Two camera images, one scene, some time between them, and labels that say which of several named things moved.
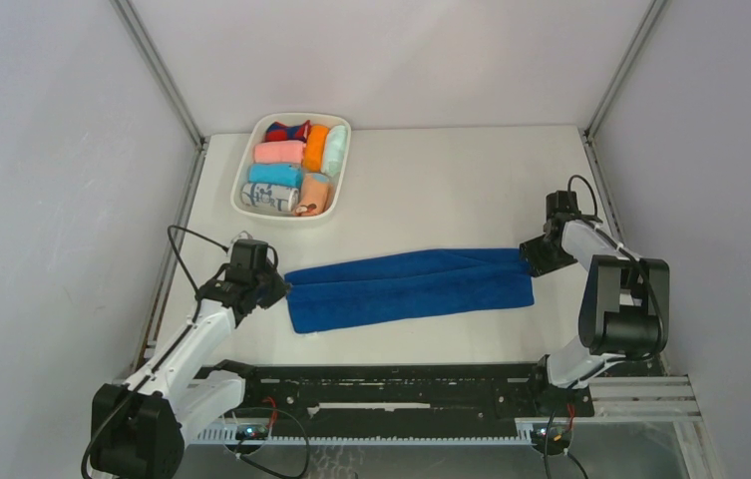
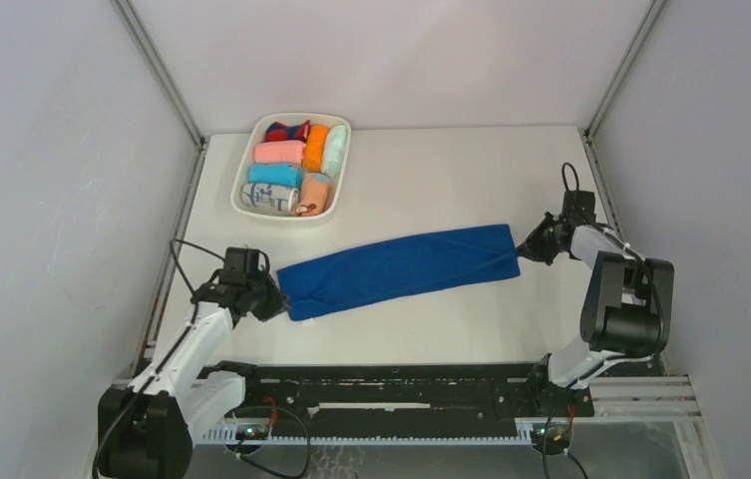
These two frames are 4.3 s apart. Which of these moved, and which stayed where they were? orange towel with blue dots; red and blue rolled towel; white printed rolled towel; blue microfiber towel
Moved: blue microfiber towel
Stayed: white printed rolled towel; red and blue rolled towel; orange towel with blue dots
